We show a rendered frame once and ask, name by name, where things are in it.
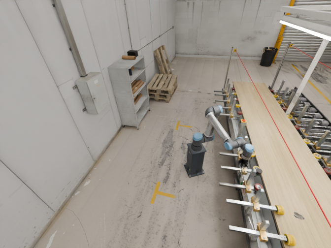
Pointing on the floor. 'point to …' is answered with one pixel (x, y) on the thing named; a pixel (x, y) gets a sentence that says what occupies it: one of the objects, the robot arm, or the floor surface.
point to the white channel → (312, 12)
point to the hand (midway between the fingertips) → (241, 167)
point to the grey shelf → (126, 98)
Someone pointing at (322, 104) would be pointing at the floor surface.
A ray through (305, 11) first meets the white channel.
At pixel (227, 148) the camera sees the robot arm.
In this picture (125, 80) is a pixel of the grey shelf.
